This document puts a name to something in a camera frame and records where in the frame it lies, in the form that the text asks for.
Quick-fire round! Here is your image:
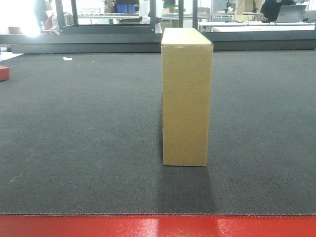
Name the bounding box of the tall brown cardboard box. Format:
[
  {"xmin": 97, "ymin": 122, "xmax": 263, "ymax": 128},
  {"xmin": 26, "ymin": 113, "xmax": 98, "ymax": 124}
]
[{"xmin": 161, "ymin": 28, "xmax": 213, "ymax": 166}]

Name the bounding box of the black conveyor belt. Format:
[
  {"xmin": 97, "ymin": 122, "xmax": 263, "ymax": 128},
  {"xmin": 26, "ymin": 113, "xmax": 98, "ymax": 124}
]
[{"xmin": 0, "ymin": 50, "xmax": 316, "ymax": 215}]

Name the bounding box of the red conveyor front edge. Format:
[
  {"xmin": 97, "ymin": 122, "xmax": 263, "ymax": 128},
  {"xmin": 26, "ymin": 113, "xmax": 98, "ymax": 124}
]
[{"xmin": 0, "ymin": 215, "xmax": 316, "ymax": 237}]

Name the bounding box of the white paper scrap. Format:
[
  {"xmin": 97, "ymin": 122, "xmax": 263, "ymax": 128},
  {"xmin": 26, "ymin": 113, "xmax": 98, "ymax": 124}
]
[{"xmin": 63, "ymin": 57, "xmax": 73, "ymax": 61}]

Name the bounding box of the blue storage bin background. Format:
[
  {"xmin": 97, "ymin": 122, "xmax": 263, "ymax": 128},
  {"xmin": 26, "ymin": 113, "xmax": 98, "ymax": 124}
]
[{"xmin": 116, "ymin": 4, "xmax": 136, "ymax": 14}]

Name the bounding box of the white work table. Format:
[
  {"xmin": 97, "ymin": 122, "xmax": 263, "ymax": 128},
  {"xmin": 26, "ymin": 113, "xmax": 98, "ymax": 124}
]
[{"xmin": 198, "ymin": 21, "xmax": 316, "ymax": 33}]

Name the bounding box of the white printed carton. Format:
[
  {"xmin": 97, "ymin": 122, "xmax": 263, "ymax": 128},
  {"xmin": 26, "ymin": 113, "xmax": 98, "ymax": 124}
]
[{"xmin": 76, "ymin": 0, "xmax": 104, "ymax": 15}]

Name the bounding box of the person in black clothes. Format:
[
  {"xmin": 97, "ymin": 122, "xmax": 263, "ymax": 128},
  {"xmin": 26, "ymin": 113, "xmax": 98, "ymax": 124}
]
[{"xmin": 258, "ymin": 0, "xmax": 295, "ymax": 21}]

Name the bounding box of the small red box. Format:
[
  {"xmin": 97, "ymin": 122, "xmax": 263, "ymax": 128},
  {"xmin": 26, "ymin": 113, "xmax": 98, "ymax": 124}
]
[{"xmin": 0, "ymin": 65, "xmax": 10, "ymax": 81}]

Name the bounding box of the grey laptop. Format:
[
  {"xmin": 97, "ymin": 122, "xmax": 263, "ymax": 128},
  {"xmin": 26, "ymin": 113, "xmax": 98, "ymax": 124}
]
[{"xmin": 276, "ymin": 5, "xmax": 307, "ymax": 23}]

